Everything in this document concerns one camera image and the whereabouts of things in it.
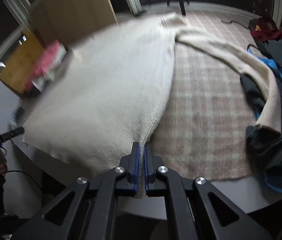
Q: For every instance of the white garment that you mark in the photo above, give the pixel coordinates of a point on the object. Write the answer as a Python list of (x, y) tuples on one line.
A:
[(41, 82)]

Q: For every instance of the pink plaid blanket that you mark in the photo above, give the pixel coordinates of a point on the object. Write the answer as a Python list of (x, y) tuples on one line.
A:
[(201, 117)]

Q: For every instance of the cream knit sweater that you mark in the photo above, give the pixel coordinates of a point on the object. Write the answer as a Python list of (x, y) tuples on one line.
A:
[(106, 92)]

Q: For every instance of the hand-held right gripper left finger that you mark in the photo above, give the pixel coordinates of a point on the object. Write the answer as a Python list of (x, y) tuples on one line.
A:
[(136, 170)]

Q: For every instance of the wooden cabinet panel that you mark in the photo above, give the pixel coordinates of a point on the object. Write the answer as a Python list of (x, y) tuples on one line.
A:
[(76, 7)]

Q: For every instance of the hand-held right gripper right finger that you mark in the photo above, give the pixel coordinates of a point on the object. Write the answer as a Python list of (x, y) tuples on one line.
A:
[(146, 170)]

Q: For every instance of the dark blue clothes pile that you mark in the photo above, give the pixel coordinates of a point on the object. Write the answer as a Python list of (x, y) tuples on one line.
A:
[(280, 135)]

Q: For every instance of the pink garment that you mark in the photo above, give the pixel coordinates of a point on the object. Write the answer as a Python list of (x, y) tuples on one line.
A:
[(43, 65)]

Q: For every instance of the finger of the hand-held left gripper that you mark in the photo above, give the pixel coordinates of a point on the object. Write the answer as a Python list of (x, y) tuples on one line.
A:
[(15, 118), (12, 133)]

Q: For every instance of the wooden board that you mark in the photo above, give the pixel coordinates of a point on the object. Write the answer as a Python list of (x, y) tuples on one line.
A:
[(21, 60)]

